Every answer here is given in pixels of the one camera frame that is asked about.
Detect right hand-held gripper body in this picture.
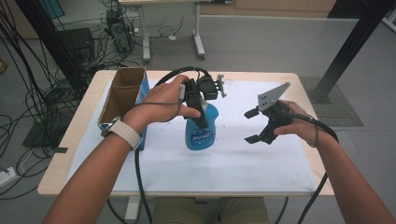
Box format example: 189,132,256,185
257,81,295,146

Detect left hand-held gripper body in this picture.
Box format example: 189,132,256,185
182,74,228,110

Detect blue bottle with white cap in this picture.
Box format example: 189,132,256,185
184,99,219,152

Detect person's right hand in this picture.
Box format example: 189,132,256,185
274,99,326,148

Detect person's left hand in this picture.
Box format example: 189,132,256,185
121,75,202,134

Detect white table mat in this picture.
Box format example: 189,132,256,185
64,78,318,192

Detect white-legged desk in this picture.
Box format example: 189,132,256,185
118,0,233,62

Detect grey floor mat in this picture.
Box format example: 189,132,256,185
298,77,364,128

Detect blue cardboard box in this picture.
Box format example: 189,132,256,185
97,66,150,151

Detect wristwatch with white band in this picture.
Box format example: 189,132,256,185
100,116,143,150

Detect person's khaki pants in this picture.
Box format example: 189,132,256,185
152,196,271,224

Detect black computer tower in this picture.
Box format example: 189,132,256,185
106,8,134,54

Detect wooden cabinet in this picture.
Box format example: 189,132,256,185
199,0,338,19

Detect white table leg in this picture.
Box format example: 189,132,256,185
124,195,141,220

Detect black cabinet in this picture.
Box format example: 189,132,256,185
57,27,96,64

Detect black floor plate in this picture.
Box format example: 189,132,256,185
21,116,74,148

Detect white power strip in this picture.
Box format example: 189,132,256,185
0,166,18,189

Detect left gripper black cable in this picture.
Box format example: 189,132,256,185
134,65,213,224

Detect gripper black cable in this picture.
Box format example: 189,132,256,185
290,112,340,224
134,65,213,224

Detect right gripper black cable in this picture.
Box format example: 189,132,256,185
290,112,340,224

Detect thin black cable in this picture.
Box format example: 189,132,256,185
275,196,289,224

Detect black metal post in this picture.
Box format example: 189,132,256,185
307,0,396,105
14,0,89,92

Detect tangle of black cables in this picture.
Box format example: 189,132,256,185
0,0,82,200

